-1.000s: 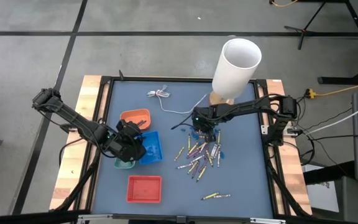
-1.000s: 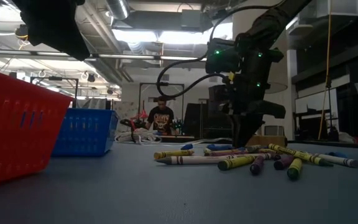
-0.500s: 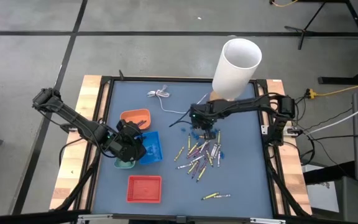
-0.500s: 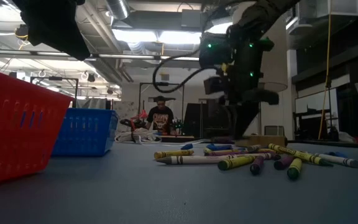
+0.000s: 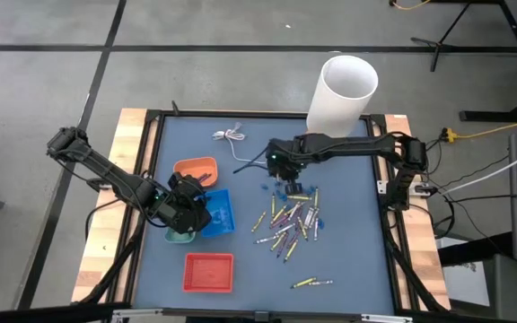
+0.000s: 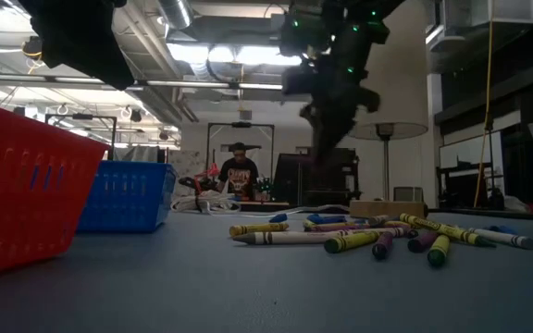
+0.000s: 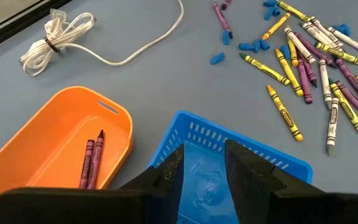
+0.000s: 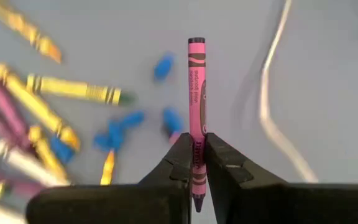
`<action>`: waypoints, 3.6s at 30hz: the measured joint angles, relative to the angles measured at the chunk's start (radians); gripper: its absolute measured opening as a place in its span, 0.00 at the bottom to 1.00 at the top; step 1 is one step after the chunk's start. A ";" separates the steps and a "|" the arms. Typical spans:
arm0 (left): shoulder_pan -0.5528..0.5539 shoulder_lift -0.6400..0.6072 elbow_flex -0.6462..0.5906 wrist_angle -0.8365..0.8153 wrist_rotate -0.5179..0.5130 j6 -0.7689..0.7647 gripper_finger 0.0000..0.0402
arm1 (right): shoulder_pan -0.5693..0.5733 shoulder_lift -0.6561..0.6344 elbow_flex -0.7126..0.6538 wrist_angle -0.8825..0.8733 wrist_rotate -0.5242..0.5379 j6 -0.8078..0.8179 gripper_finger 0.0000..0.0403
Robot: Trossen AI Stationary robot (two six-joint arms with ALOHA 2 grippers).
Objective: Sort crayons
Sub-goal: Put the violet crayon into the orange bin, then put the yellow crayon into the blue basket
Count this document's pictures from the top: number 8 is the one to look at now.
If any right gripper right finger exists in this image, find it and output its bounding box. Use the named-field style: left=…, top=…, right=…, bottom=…
left=206, top=133, right=358, bottom=224

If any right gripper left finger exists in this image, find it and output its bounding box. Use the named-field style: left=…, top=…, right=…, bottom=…
left=25, top=133, right=194, bottom=224

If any blue crayon piece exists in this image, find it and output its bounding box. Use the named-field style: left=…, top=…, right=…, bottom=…
left=93, top=121, right=126, bottom=152
left=162, top=107, right=185, bottom=138
left=50, top=135, right=76, bottom=165
left=119, top=110, right=145, bottom=129
left=153, top=52, right=176, bottom=81

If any blue-grey table mat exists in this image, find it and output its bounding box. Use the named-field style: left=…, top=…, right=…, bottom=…
left=0, top=0, right=358, bottom=224

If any white lamp cord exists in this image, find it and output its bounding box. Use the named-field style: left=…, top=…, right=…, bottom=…
left=258, top=0, right=320, bottom=184

